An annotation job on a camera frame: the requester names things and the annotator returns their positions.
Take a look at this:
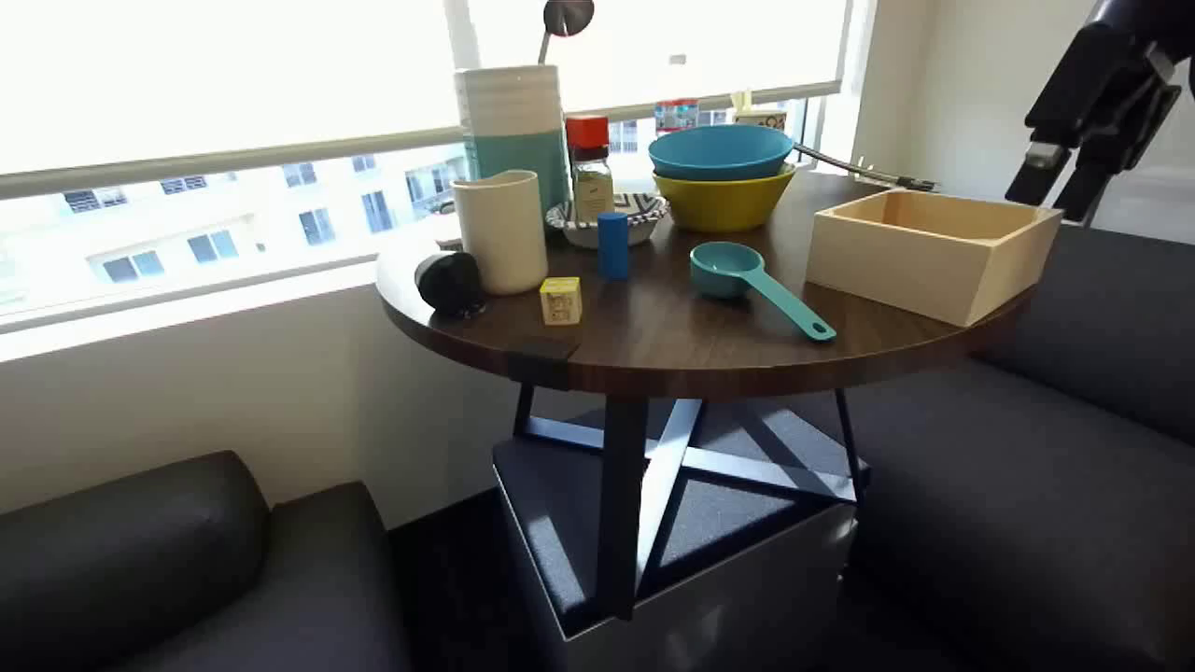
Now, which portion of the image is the blue bowl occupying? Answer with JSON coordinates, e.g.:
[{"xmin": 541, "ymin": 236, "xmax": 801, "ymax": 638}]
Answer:
[{"xmin": 646, "ymin": 125, "xmax": 801, "ymax": 185}]

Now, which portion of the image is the thin metal utensil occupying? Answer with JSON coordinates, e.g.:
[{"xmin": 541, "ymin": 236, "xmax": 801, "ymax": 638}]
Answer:
[{"xmin": 793, "ymin": 142, "xmax": 940, "ymax": 193}]

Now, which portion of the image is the yellow wooden cube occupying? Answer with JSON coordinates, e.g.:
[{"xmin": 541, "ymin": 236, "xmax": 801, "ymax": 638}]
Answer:
[{"xmin": 533, "ymin": 274, "xmax": 587, "ymax": 328}]

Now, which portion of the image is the black round domed object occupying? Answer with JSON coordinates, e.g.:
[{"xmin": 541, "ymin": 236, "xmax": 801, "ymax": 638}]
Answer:
[{"xmin": 411, "ymin": 246, "xmax": 495, "ymax": 324}]

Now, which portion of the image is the clear water bottle red label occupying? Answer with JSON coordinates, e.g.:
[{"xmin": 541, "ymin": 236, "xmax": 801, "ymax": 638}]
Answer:
[{"xmin": 651, "ymin": 49, "xmax": 704, "ymax": 140}]

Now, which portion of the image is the white roller blind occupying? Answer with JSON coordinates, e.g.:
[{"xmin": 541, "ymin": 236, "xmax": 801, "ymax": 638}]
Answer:
[
  {"xmin": 465, "ymin": 0, "xmax": 864, "ymax": 117},
  {"xmin": 0, "ymin": 0, "xmax": 468, "ymax": 202}
]

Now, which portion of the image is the black metal table base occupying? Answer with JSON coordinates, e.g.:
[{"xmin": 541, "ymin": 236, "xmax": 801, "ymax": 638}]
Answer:
[{"xmin": 508, "ymin": 383, "xmax": 872, "ymax": 623}]

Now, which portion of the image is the glass plate with small items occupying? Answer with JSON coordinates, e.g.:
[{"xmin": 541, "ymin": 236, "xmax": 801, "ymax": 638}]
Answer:
[{"xmin": 541, "ymin": 187, "xmax": 671, "ymax": 253}]

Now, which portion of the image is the cream ceramic cup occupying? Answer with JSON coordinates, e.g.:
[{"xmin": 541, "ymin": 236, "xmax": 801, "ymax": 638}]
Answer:
[{"xmin": 452, "ymin": 167, "xmax": 553, "ymax": 298}]

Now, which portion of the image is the white and teal striped canister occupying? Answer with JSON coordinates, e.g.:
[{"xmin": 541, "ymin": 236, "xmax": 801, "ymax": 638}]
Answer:
[{"xmin": 452, "ymin": 65, "xmax": 570, "ymax": 216}]

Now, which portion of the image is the red cup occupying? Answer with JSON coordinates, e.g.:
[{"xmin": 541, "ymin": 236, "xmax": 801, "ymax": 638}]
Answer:
[{"xmin": 565, "ymin": 114, "xmax": 612, "ymax": 165}]

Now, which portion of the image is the small cream jar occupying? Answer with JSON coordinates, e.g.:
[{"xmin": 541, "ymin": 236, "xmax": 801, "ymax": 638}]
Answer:
[{"xmin": 570, "ymin": 162, "xmax": 619, "ymax": 226}]

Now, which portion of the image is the dark grey fabric sofa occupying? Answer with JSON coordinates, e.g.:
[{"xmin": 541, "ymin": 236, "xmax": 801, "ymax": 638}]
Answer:
[{"xmin": 843, "ymin": 220, "xmax": 1195, "ymax": 672}]

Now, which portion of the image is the light wooden box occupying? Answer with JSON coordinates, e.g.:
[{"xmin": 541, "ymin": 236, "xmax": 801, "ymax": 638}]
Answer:
[{"xmin": 802, "ymin": 185, "xmax": 1066, "ymax": 332}]

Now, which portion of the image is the white building outside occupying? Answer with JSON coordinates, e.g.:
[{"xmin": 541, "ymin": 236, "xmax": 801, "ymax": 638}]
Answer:
[{"xmin": 0, "ymin": 142, "xmax": 480, "ymax": 323}]

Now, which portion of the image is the teal blue plastic scoop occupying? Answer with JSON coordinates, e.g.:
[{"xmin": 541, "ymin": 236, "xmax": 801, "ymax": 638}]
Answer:
[{"xmin": 686, "ymin": 241, "xmax": 842, "ymax": 349}]

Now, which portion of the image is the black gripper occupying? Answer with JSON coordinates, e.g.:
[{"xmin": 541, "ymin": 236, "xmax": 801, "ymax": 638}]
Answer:
[{"xmin": 1006, "ymin": 0, "xmax": 1195, "ymax": 227}]

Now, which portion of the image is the yellow bowl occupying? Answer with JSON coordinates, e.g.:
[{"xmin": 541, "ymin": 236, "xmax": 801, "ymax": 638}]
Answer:
[{"xmin": 651, "ymin": 165, "xmax": 801, "ymax": 236}]

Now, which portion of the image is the black leather armchair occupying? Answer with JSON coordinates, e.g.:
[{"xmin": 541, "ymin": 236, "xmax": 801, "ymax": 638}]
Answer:
[{"xmin": 0, "ymin": 448, "xmax": 416, "ymax": 672}]

